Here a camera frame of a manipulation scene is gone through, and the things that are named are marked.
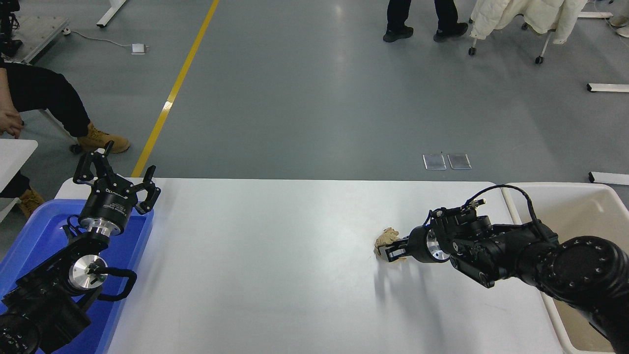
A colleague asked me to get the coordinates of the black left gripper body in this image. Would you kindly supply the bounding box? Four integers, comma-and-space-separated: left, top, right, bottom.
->
79, 178, 139, 230

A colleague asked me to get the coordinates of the tan paper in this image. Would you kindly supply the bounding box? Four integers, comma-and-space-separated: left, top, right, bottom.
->
373, 227, 408, 264

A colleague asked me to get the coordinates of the white side table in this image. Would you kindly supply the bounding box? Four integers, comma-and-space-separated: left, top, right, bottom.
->
0, 139, 39, 224

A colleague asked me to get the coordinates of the grey metal platform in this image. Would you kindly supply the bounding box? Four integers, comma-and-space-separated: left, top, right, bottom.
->
0, 15, 70, 64

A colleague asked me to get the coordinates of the white floor cable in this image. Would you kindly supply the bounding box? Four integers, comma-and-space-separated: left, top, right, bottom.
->
63, 28, 133, 50

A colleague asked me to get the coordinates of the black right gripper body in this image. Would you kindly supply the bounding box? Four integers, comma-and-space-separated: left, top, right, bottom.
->
408, 225, 437, 264

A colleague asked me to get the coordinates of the grey wheeled office chair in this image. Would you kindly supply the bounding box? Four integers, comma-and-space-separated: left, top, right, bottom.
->
20, 107, 83, 156

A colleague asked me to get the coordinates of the black equipment on platform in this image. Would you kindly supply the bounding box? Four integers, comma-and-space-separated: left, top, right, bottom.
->
0, 0, 23, 58

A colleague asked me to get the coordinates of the person's left hand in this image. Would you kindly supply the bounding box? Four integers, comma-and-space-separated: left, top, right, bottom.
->
0, 109, 24, 140

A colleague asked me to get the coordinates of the large pale bin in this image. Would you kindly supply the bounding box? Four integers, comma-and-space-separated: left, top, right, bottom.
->
501, 182, 629, 354

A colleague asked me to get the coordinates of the wheeled chair under coat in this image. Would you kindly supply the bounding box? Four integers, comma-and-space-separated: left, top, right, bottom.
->
467, 20, 556, 65

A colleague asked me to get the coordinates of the blue plastic tray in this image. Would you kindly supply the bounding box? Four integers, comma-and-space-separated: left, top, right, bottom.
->
0, 199, 154, 354

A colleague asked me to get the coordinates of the white padded coat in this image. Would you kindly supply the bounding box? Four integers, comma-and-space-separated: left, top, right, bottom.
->
469, 0, 588, 45

